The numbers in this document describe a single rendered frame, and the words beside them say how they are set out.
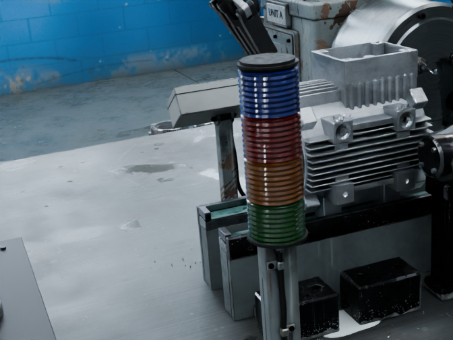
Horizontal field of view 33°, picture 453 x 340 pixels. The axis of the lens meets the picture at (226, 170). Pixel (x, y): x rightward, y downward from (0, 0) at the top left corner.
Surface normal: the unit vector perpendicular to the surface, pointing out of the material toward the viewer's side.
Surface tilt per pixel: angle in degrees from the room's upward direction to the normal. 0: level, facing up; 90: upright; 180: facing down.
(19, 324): 1
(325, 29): 90
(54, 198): 0
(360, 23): 47
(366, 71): 90
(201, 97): 57
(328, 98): 88
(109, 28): 90
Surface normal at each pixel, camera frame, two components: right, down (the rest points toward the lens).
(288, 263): 0.34, 0.29
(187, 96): 0.25, -0.27
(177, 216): -0.07, -0.94
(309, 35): -0.94, 0.17
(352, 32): -0.80, -0.40
